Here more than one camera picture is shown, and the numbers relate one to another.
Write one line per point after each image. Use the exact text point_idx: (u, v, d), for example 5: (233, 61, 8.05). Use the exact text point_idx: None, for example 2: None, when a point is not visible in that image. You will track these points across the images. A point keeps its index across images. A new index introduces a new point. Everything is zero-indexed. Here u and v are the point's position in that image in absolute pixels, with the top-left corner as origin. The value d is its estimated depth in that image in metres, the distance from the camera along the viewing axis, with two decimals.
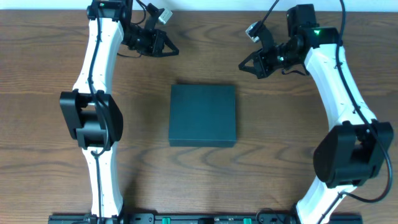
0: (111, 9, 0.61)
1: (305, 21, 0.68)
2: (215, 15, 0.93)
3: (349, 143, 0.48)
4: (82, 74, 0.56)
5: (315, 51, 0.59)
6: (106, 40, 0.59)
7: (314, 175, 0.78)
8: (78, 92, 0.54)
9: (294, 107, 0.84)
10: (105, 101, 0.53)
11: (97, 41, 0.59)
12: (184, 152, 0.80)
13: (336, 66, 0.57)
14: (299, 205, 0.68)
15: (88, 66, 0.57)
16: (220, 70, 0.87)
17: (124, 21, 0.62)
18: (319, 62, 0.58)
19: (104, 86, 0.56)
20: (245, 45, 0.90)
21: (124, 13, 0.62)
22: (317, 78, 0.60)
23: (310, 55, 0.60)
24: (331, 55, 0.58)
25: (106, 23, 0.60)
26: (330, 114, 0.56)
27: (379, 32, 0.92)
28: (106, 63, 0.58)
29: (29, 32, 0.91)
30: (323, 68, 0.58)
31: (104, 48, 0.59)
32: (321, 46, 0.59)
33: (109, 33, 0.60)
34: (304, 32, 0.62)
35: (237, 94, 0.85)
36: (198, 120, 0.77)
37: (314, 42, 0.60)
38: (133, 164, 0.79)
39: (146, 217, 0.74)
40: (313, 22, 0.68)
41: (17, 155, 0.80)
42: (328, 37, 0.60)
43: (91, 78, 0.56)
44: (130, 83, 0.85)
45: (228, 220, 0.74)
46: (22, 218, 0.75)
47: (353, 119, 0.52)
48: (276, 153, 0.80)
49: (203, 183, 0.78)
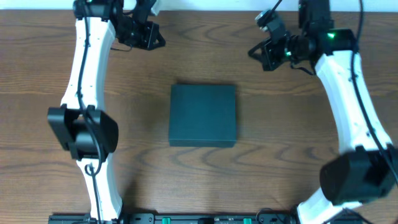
0: (101, 4, 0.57)
1: (319, 17, 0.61)
2: (215, 15, 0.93)
3: (360, 171, 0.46)
4: (70, 86, 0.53)
5: (329, 60, 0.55)
6: (96, 43, 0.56)
7: (314, 175, 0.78)
8: (67, 106, 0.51)
9: (294, 107, 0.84)
10: (96, 119, 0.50)
11: (86, 46, 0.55)
12: (184, 152, 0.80)
13: (351, 79, 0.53)
14: (300, 208, 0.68)
15: (77, 76, 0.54)
16: (220, 69, 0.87)
17: (115, 17, 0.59)
18: (332, 72, 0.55)
19: (95, 100, 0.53)
20: (245, 45, 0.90)
21: (113, 9, 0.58)
22: (329, 89, 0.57)
23: (322, 63, 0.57)
24: (346, 66, 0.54)
25: (95, 24, 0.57)
26: (341, 132, 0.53)
27: (379, 32, 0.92)
28: (97, 70, 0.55)
29: (29, 32, 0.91)
30: (336, 79, 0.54)
31: (94, 53, 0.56)
32: (336, 54, 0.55)
33: (98, 35, 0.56)
34: (317, 35, 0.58)
35: (237, 94, 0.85)
36: (199, 121, 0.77)
37: (326, 46, 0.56)
38: (133, 164, 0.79)
39: (145, 217, 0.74)
40: (327, 17, 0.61)
41: (17, 155, 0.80)
42: (342, 43, 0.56)
43: (80, 90, 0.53)
44: (130, 83, 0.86)
45: (228, 220, 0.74)
46: (23, 217, 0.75)
47: (366, 142, 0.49)
48: (276, 153, 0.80)
49: (203, 183, 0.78)
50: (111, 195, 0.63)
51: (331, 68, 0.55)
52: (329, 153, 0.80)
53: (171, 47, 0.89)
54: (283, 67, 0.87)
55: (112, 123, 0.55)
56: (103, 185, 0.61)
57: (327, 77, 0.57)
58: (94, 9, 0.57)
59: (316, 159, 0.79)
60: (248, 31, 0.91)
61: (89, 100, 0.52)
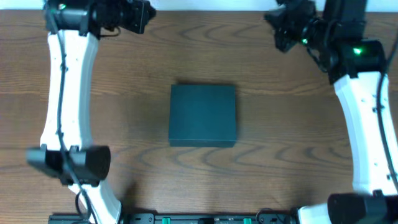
0: (75, 13, 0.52)
1: (351, 18, 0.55)
2: (215, 15, 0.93)
3: (375, 217, 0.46)
4: (49, 122, 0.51)
5: (352, 83, 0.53)
6: (74, 66, 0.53)
7: (314, 175, 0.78)
8: (48, 147, 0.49)
9: (293, 107, 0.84)
10: (80, 162, 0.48)
11: (63, 70, 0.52)
12: (184, 152, 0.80)
13: (375, 110, 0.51)
14: (303, 214, 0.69)
15: (55, 109, 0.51)
16: (220, 69, 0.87)
17: (95, 21, 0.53)
18: (356, 99, 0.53)
19: (80, 138, 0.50)
20: (245, 45, 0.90)
21: (92, 13, 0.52)
22: (349, 114, 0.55)
23: (344, 83, 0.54)
24: (372, 94, 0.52)
25: (71, 42, 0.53)
26: (359, 167, 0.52)
27: (378, 32, 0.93)
28: (78, 100, 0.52)
29: (30, 32, 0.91)
30: (360, 108, 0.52)
31: (73, 78, 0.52)
32: (360, 76, 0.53)
33: (77, 55, 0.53)
34: (342, 49, 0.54)
35: (237, 94, 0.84)
36: (199, 122, 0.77)
37: (351, 68, 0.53)
38: (133, 164, 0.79)
39: (145, 217, 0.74)
40: (357, 18, 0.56)
41: (17, 155, 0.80)
42: (368, 62, 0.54)
43: (61, 128, 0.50)
44: (130, 83, 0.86)
45: (228, 220, 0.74)
46: (23, 217, 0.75)
47: (385, 185, 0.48)
48: (276, 153, 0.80)
49: (203, 183, 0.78)
50: (108, 207, 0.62)
51: (354, 93, 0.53)
52: (329, 153, 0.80)
53: (171, 47, 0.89)
54: (283, 67, 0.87)
55: (100, 154, 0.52)
56: (98, 201, 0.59)
57: (347, 99, 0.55)
58: (68, 17, 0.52)
59: (316, 159, 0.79)
60: (247, 31, 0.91)
61: (71, 139, 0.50)
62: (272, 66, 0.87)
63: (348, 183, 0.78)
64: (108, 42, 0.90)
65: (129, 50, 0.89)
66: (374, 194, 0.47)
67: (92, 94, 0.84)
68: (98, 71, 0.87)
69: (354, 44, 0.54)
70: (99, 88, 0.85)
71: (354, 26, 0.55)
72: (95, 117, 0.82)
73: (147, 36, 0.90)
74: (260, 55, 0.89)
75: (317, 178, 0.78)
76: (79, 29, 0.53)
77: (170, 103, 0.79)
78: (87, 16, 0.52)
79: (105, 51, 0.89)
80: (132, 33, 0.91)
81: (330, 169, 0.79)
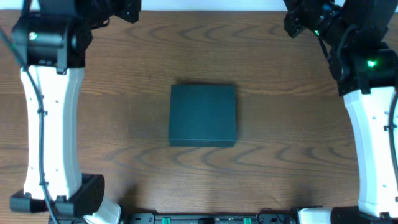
0: (51, 40, 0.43)
1: (370, 27, 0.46)
2: (215, 15, 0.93)
3: None
4: (31, 168, 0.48)
5: (364, 96, 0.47)
6: (55, 109, 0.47)
7: (314, 175, 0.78)
8: (32, 197, 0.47)
9: (293, 107, 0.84)
10: (68, 212, 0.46)
11: (41, 116, 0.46)
12: (184, 152, 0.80)
13: (388, 127, 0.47)
14: (305, 218, 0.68)
15: (36, 157, 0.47)
16: (220, 70, 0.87)
17: (74, 49, 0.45)
18: (365, 115, 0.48)
19: (67, 188, 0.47)
20: (245, 45, 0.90)
21: (72, 40, 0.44)
22: (357, 129, 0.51)
23: (354, 97, 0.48)
24: (385, 109, 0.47)
25: (48, 82, 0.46)
26: (364, 185, 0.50)
27: None
28: (60, 145, 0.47)
29: None
30: (371, 126, 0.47)
31: (52, 122, 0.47)
32: (373, 91, 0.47)
33: (57, 98, 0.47)
34: (353, 63, 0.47)
35: (237, 94, 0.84)
36: (199, 123, 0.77)
37: (363, 82, 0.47)
38: (133, 164, 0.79)
39: (146, 217, 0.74)
40: (380, 26, 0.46)
41: (17, 155, 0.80)
42: (382, 74, 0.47)
43: (44, 177, 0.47)
44: (130, 83, 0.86)
45: (228, 220, 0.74)
46: (24, 217, 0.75)
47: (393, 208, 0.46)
48: (276, 153, 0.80)
49: (203, 184, 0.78)
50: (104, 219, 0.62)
51: (365, 109, 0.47)
52: (329, 154, 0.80)
53: (171, 47, 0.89)
54: (283, 67, 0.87)
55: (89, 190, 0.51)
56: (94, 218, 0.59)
57: (357, 114, 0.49)
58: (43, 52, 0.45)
59: (316, 159, 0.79)
60: (248, 31, 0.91)
61: (56, 190, 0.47)
62: (272, 66, 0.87)
63: (347, 183, 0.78)
64: (109, 42, 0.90)
65: (129, 50, 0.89)
66: (381, 216, 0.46)
67: (92, 94, 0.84)
68: (98, 71, 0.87)
69: (369, 56, 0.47)
70: (99, 88, 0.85)
71: (372, 32, 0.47)
72: (96, 117, 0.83)
73: (147, 37, 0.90)
74: (260, 55, 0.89)
75: (317, 178, 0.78)
76: (56, 64, 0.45)
77: (170, 104, 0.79)
78: (65, 45, 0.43)
79: (106, 51, 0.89)
80: (132, 33, 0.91)
81: (330, 169, 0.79)
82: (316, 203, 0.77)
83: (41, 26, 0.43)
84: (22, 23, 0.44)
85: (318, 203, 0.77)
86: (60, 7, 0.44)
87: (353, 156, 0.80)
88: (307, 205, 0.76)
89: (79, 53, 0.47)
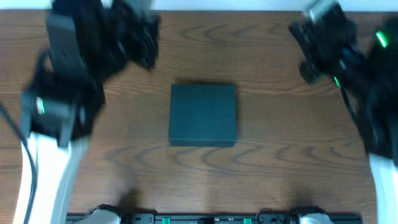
0: (56, 107, 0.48)
1: (386, 94, 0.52)
2: (215, 14, 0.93)
3: None
4: None
5: (393, 171, 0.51)
6: (50, 181, 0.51)
7: (314, 175, 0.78)
8: None
9: (294, 107, 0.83)
10: None
11: (34, 181, 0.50)
12: (185, 151, 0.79)
13: None
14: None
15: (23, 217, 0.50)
16: (221, 69, 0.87)
17: (82, 123, 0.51)
18: (392, 180, 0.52)
19: None
20: (245, 45, 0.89)
21: (80, 116, 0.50)
22: (379, 183, 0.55)
23: (386, 168, 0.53)
24: None
25: (48, 154, 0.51)
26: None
27: None
28: (51, 212, 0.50)
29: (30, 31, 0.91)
30: (391, 183, 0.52)
31: (44, 190, 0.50)
32: (392, 164, 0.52)
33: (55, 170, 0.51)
34: (374, 126, 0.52)
35: (237, 94, 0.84)
36: (199, 123, 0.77)
37: (385, 154, 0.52)
38: (133, 163, 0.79)
39: (146, 216, 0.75)
40: (393, 91, 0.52)
41: (17, 155, 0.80)
42: None
43: None
44: (130, 82, 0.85)
45: (228, 220, 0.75)
46: None
47: None
48: (277, 153, 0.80)
49: (203, 183, 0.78)
50: None
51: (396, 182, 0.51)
52: (329, 154, 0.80)
53: (170, 47, 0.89)
54: (283, 66, 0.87)
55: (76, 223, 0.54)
56: None
57: (384, 183, 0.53)
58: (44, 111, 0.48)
59: (316, 159, 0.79)
60: (248, 30, 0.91)
61: None
62: (273, 66, 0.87)
63: (347, 183, 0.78)
64: None
65: None
66: None
67: None
68: None
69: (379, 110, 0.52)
70: None
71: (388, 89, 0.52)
72: None
73: None
74: (260, 55, 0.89)
75: (318, 178, 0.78)
76: (60, 139, 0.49)
77: (170, 104, 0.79)
78: (74, 115, 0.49)
79: None
80: None
81: (331, 169, 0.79)
82: (316, 203, 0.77)
83: (50, 94, 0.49)
84: (32, 86, 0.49)
85: (318, 202, 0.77)
86: (71, 70, 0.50)
87: (353, 156, 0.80)
88: (307, 205, 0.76)
89: (82, 130, 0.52)
